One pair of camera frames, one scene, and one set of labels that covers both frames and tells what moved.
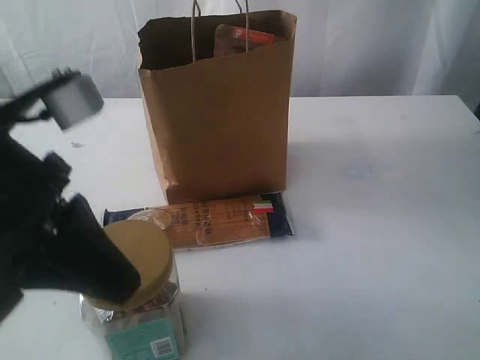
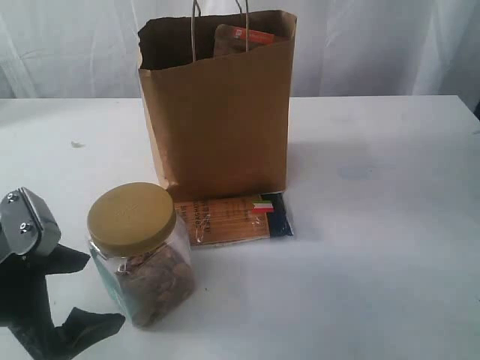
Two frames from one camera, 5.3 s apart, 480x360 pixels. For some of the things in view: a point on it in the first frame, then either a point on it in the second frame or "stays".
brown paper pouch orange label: [229, 40] stays
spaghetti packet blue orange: [236, 220] stays
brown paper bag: [220, 124] stays
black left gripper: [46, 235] -> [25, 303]
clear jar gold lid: [149, 326] -> [143, 250]
